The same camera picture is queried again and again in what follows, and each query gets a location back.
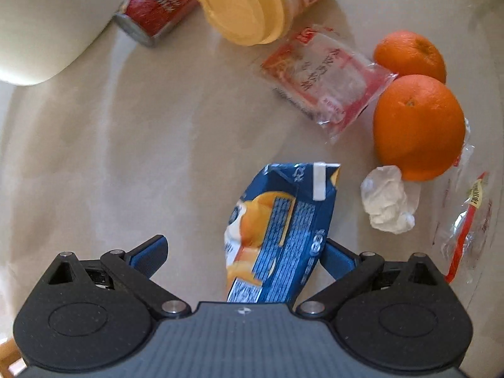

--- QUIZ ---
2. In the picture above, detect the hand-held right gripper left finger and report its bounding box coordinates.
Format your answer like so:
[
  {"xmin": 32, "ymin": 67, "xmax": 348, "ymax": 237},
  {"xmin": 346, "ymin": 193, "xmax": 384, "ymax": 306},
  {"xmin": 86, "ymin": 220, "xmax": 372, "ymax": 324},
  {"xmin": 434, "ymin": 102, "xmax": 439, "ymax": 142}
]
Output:
[{"xmin": 46, "ymin": 235, "xmax": 193, "ymax": 321}]

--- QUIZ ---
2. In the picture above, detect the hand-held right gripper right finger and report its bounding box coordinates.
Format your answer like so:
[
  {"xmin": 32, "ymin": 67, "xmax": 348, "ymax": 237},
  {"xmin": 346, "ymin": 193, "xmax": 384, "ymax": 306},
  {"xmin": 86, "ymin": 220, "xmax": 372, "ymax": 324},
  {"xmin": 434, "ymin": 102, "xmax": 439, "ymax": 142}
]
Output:
[{"xmin": 293, "ymin": 238, "xmax": 447, "ymax": 319}]

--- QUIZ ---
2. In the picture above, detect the orange snack packet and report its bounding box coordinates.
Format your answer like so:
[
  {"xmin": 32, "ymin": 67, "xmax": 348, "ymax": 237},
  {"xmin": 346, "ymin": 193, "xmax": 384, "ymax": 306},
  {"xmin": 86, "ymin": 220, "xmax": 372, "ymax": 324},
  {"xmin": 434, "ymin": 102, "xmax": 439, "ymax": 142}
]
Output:
[{"xmin": 224, "ymin": 161, "xmax": 341, "ymax": 304}]

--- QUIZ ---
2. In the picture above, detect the red white snack packet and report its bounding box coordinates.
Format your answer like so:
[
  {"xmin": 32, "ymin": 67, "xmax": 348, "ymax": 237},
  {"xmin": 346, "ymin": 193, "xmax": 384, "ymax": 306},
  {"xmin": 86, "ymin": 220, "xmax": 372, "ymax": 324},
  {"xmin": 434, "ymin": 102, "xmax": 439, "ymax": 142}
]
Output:
[{"xmin": 260, "ymin": 24, "xmax": 398, "ymax": 142}]

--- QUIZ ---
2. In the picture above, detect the white plastic bin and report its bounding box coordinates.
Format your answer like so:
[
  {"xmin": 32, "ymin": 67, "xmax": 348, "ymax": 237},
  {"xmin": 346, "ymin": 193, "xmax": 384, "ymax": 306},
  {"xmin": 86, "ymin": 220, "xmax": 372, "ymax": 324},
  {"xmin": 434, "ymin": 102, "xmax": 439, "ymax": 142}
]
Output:
[{"xmin": 0, "ymin": 0, "xmax": 127, "ymax": 86}]

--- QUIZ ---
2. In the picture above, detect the yellow lidded paper cup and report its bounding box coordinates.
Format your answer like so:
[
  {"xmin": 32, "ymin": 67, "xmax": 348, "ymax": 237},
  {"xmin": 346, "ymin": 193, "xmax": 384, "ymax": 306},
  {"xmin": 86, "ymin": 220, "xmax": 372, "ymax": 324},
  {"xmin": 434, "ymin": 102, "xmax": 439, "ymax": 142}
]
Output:
[{"xmin": 193, "ymin": 0, "xmax": 349, "ymax": 46}]

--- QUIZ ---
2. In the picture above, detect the crumpled white tissue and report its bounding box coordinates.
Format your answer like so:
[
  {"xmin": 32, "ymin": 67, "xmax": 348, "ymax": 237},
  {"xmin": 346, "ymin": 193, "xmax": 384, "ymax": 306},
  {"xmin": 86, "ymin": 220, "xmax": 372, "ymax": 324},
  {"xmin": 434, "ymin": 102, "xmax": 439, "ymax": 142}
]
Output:
[{"xmin": 360, "ymin": 165, "xmax": 421, "ymax": 234}]

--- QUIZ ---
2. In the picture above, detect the clear red striped wrapper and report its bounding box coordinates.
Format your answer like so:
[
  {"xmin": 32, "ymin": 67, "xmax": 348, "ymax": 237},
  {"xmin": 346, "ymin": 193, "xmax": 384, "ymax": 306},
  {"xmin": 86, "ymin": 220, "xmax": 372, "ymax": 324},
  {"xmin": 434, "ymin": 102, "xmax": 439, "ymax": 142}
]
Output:
[{"xmin": 431, "ymin": 118, "xmax": 497, "ymax": 284}]

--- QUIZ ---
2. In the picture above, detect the large orange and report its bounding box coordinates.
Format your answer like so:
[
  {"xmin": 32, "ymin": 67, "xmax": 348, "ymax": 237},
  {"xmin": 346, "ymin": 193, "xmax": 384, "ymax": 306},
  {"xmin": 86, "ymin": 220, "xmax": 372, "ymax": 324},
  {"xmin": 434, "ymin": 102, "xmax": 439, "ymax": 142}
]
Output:
[{"xmin": 373, "ymin": 74, "xmax": 466, "ymax": 182}]

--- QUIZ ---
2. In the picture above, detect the small orange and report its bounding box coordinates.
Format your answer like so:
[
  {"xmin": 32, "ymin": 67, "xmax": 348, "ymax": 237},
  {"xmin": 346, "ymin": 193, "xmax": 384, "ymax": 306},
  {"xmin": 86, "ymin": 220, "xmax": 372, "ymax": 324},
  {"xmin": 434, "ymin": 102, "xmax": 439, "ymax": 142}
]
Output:
[{"xmin": 373, "ymin": 30, "xmax": 447, "ymax": 84}]

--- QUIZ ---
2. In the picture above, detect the red drink can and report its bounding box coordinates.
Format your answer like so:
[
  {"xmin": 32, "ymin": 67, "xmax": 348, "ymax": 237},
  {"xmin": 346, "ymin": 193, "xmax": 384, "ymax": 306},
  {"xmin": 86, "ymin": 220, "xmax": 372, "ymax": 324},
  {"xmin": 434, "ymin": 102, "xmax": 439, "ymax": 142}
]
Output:
[{"xmin": 113, "ymin": 0, "xmax": 201, "ymax": 48}]

